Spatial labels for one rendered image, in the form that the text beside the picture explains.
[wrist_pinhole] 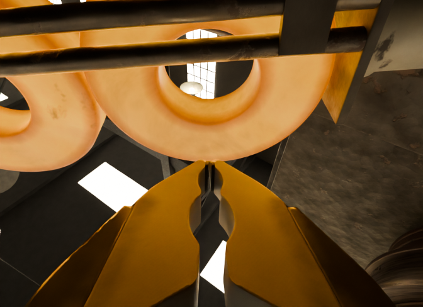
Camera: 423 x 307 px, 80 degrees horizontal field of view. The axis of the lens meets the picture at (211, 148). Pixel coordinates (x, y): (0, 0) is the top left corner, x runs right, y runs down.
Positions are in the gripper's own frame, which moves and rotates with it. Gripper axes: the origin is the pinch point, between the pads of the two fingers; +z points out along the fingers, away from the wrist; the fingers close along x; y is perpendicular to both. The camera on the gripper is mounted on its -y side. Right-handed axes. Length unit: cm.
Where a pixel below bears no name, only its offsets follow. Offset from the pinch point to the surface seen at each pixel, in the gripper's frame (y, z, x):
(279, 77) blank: -3.5, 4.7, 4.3
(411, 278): 28.5, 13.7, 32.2
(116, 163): 473, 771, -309
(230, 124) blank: 0.2, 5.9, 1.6
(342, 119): -1.3, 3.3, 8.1
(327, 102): -1.9, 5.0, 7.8
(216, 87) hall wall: 209, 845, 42
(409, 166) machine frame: 14.9, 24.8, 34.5
